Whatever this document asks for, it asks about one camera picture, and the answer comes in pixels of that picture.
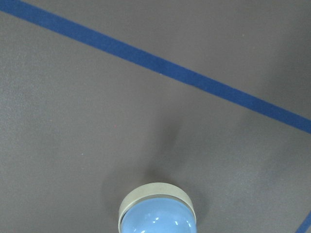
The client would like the blue call bell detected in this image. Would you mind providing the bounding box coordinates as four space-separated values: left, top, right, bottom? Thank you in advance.
118 183 197 233

